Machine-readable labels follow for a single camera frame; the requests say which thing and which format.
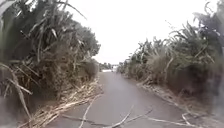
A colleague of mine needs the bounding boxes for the grey asphalt path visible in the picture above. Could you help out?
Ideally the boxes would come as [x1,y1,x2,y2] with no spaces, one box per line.
[44,70,201,128]

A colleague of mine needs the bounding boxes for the fallen dry stalks on path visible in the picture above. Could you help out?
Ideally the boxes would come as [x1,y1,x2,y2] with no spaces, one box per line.
[61,94,208,128]

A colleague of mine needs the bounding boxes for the fallen dry flax leaves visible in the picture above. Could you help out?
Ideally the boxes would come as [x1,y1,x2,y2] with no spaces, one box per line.
[16,78,104,128]

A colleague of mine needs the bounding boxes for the tall flax thicket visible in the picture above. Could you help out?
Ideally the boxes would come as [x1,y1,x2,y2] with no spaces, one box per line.
[0,0,102,114]
[116,1,224,111]

